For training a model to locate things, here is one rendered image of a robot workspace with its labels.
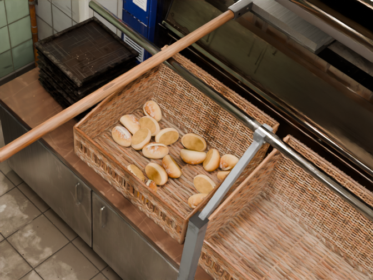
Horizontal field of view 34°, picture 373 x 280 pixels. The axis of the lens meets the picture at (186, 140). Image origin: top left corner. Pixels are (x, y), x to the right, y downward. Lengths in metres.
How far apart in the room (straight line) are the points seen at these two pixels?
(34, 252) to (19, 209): 0.24
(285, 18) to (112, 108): 0.73
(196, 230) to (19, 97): 1.09
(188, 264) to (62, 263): 0.96
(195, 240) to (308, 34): 0.74
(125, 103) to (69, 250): 0.76
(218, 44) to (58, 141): 0.71
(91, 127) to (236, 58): 0.59
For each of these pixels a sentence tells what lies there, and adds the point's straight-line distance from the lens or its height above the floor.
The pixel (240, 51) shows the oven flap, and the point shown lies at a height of 1.01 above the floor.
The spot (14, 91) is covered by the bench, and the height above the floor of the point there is 0.58.
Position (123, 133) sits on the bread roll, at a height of 0.65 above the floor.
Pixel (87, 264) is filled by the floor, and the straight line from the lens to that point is 2.72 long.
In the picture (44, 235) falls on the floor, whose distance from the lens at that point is 2.81.
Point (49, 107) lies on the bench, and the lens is 2.48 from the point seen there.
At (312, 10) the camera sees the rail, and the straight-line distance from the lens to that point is 1.68.
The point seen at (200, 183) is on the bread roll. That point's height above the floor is 0.63.
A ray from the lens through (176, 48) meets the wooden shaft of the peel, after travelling 1.81.
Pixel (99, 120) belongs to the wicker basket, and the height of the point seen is 0.68.
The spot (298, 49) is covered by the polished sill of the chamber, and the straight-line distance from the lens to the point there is 1.97.
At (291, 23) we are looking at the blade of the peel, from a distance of 2.02.
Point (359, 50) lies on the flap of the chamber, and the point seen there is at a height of 1.40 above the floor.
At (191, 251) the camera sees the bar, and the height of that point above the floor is 0.82.
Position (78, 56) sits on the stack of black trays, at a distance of 2.36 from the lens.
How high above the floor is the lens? 2.38
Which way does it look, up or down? 49 degrees down
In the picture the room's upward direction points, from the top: 10 degrees clockwise
